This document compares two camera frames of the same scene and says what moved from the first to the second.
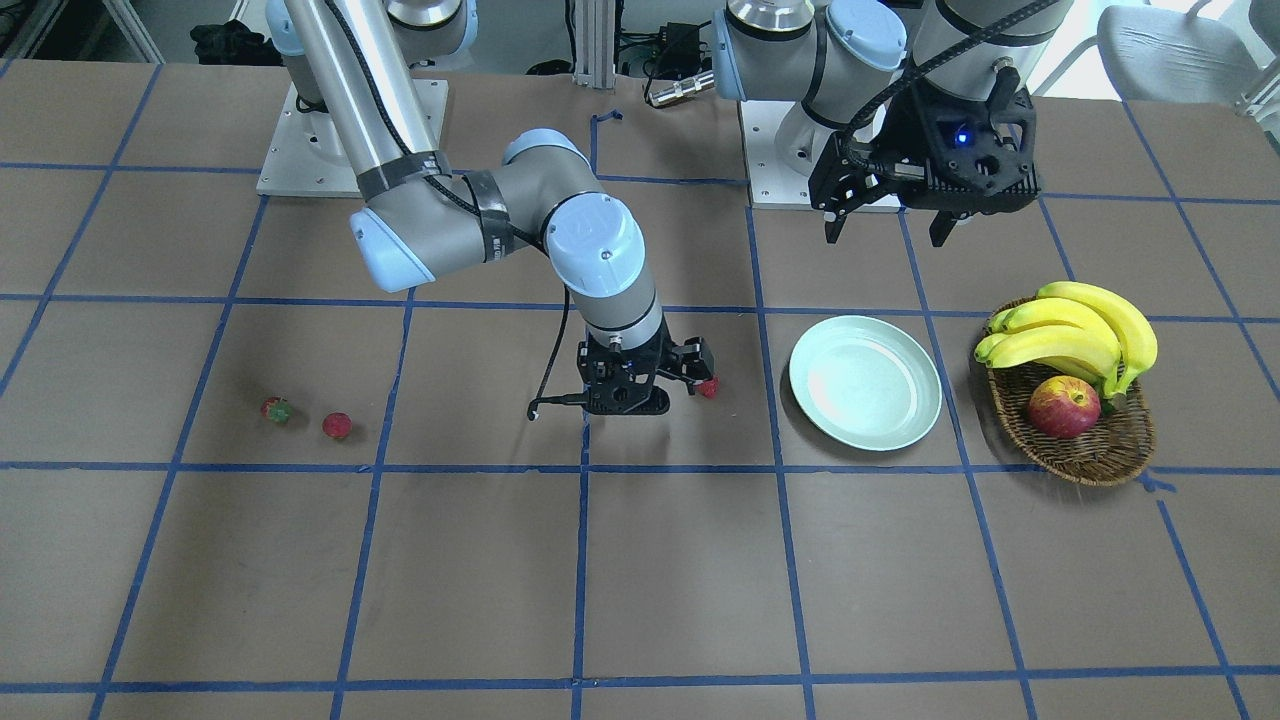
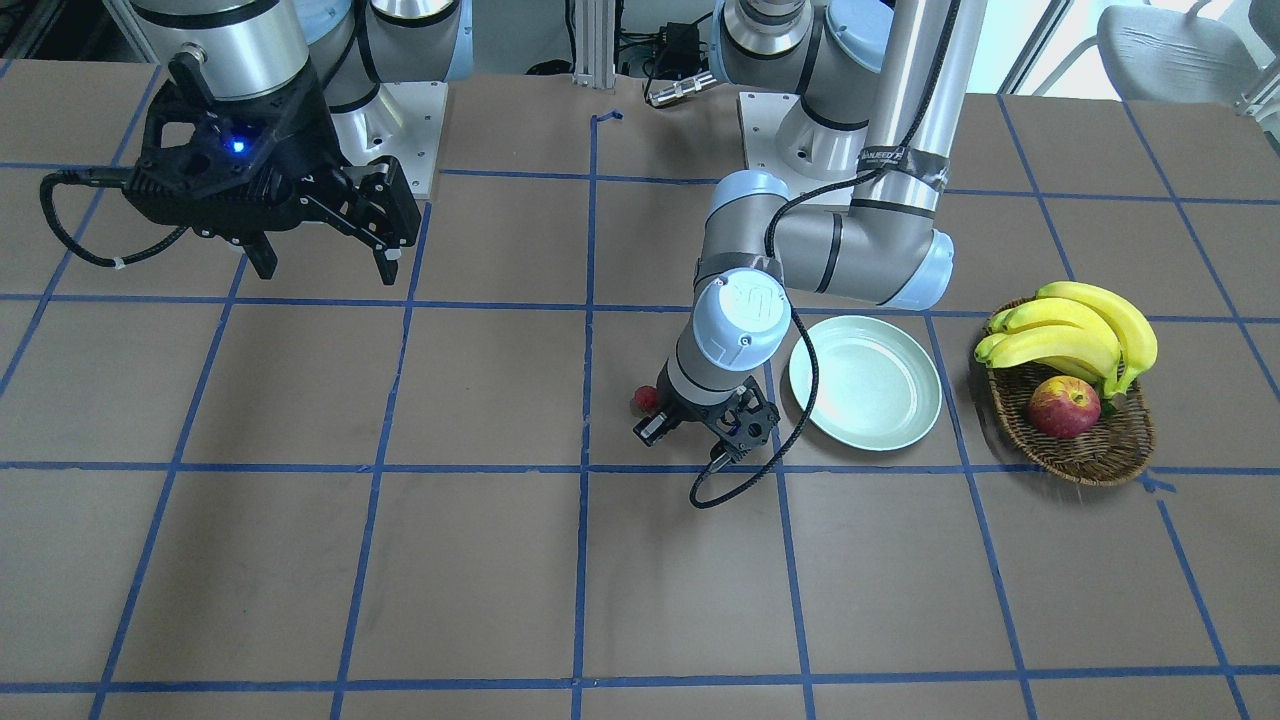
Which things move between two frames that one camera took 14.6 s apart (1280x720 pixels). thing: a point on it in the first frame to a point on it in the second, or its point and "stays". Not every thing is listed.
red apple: [1064, 407] stays
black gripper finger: [696, 361] to [262, 254]
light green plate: [866, 383] stays
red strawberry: [337, 424] to [646, 397]
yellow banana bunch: [1087, 329] stays
